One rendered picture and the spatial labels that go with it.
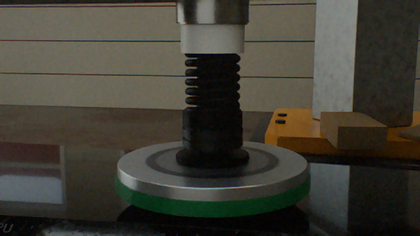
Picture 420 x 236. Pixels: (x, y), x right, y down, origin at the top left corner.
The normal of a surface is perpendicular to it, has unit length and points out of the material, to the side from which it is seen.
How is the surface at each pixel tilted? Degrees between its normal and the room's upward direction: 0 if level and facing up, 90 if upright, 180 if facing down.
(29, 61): 90
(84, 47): 90
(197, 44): 90
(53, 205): 0
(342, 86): 90
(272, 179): 0
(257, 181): 0
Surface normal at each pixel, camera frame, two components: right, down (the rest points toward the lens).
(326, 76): -0.94, 0.05
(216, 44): 0.14, 0.15
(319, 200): 0.00, -0.99
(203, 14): -0.25, 0.15
